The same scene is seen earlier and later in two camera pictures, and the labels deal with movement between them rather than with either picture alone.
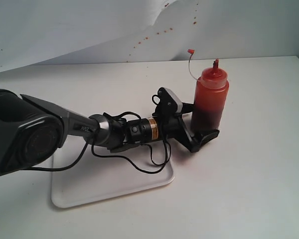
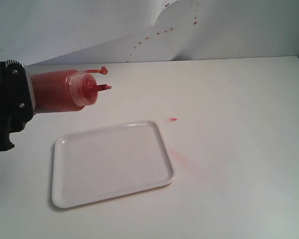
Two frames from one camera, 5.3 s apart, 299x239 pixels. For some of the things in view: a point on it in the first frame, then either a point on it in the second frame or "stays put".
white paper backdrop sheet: x=25 y=33 stays put
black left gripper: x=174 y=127 -> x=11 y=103
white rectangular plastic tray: x=85 y=173 stays put
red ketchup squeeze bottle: x=210 y=99 -> x=65 y=90
